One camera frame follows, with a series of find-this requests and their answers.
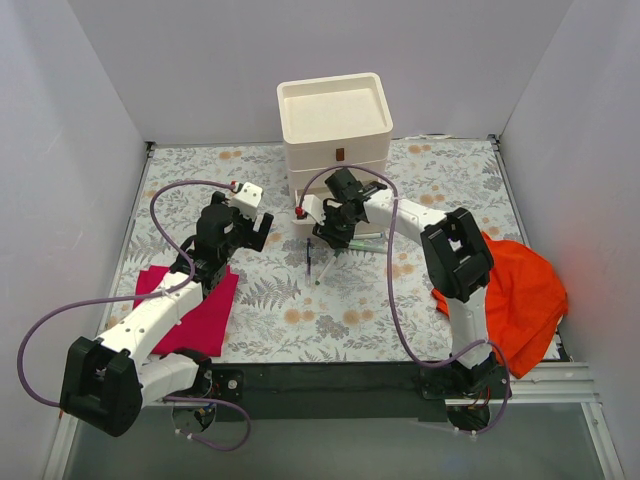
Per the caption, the white bottom drawer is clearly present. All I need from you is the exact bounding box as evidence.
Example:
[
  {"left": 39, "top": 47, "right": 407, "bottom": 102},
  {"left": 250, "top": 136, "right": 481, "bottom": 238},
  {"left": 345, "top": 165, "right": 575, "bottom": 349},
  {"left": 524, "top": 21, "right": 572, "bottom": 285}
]
[{"left": 291, "top": 187, "right": 385, "bottom": 240}]

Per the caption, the mint green highlighter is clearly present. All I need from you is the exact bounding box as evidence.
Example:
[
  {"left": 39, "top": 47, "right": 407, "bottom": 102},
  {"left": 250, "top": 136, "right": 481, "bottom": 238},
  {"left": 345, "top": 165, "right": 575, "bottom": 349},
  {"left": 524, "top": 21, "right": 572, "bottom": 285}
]
[{"left": 348, "top": 241, "right": 387, "bottom": 254}]

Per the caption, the white green pen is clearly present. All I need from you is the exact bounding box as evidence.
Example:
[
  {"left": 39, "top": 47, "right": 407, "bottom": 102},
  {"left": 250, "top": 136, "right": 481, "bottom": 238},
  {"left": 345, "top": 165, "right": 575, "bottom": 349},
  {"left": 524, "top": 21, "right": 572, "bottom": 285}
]
[{"left": 314, "top": 251, "right": 340, "bottom": 285}]

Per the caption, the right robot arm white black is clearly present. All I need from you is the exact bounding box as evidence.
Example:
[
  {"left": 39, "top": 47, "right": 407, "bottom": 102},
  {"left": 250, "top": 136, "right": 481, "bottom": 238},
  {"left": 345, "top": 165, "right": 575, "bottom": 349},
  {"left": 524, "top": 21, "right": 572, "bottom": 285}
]
[{"left": 296, "top": 165, "right": 497, "bottom": 398}]

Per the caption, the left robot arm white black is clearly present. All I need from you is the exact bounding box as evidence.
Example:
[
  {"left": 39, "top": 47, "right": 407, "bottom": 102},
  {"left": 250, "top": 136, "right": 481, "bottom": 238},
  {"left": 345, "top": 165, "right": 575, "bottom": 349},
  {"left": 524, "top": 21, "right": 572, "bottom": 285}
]
[{"left": 59, "top": 183, "right": 273, "bottom": 437}]

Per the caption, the dark blue pen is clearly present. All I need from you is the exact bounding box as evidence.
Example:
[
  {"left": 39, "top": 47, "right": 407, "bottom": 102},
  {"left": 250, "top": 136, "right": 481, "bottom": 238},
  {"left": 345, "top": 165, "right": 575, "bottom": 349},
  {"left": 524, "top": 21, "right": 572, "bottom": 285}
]
[{"left": 305, "top": 238, "right": 312, "bottom": 288}]

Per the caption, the floral patterned table mat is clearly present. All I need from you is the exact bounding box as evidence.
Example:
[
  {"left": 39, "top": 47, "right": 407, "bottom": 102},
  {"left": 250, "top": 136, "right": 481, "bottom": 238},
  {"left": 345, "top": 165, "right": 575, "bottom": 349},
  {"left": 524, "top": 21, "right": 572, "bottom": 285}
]
[{"left": 117, "top": 139, "right": 523, "bottom": 363}]

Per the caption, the magenta folded cloth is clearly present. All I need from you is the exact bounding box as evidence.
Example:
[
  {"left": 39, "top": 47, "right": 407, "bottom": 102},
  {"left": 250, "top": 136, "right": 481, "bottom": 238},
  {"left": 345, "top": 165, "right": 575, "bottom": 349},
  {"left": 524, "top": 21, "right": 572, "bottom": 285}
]
[{"left": 152, "top": 267, "right": 239, "bottom": 357}]

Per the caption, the white stacked drawer unit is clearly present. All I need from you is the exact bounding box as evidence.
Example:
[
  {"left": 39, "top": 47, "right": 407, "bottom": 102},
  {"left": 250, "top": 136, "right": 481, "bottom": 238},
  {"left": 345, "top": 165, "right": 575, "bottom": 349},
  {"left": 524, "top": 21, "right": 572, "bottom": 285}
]
[{"left": 277, "top": 72, "right": 393, "bottom": 195}]

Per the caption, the orange crumpled cloth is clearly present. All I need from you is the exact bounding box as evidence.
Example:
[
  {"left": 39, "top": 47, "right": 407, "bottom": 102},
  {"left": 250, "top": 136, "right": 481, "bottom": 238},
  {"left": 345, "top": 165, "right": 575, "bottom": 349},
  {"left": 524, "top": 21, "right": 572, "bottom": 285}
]
[{"left": 431, "top": 230, "right": 570, "bottom": 378}]

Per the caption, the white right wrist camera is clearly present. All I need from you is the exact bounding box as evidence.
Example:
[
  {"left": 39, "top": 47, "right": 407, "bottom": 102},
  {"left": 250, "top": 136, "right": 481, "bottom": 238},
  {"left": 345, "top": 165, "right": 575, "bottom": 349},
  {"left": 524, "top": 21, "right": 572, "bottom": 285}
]
[{"left": 293, "top": 194, "right": 326, "bottom": 225}]

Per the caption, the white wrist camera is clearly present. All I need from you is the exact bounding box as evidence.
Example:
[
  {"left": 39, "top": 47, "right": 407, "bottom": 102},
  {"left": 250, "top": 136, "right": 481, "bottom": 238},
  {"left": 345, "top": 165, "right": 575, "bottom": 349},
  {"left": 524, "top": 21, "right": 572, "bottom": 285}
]
[
  {"left": 293, "top": 194, "right": 326, "bottom": 225},
  {"left": 229, "top": 182, "right": 263, "bottom": 221}
]

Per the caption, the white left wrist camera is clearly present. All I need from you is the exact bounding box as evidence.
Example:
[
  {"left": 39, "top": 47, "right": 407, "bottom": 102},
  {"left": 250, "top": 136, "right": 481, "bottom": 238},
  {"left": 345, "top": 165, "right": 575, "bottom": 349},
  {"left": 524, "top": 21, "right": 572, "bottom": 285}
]
[{"left": 229, "top": 182, "right": 263, "bottom": 221}]

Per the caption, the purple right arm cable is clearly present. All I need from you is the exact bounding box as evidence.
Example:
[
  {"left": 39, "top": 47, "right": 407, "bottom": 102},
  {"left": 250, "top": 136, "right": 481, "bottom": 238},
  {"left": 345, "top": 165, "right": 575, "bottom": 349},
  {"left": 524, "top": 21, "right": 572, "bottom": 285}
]
[{"left": 299, "top": 167, "right": 514, "bottom": 441}]

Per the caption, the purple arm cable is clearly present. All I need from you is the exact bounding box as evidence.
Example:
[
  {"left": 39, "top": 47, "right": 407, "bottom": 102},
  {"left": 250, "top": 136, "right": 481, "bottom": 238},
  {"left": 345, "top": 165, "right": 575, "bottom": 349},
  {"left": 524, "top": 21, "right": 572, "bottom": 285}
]
[
  {"left": 299, "top": 167, "right": 514, "bottom": 441},
  {"left": 17, "top": 179, "right": 252, "bottom": 451}
]

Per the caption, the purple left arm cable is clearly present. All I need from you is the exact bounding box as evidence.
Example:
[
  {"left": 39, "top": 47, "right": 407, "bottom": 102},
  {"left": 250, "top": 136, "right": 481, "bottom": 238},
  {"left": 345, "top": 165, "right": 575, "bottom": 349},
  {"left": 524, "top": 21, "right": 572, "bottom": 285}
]
[{"left": 17, "top": 179, "right": 252, "bottom": 451}]

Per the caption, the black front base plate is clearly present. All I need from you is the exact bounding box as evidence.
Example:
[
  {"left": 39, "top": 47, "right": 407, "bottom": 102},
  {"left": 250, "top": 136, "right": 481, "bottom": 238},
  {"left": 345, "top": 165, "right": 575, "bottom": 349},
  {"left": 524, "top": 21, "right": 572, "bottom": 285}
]
[{"left": 154, "top": 360, "right": 513, "bottom": 424}]

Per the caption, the aluminium front frame rail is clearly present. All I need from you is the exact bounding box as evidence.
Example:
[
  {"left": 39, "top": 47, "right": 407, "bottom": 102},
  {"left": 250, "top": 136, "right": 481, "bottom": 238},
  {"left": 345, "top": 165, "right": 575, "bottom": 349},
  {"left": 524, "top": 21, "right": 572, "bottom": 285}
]
[{"left": 45, "top": 362, "right": 624, "bottom": 479}]

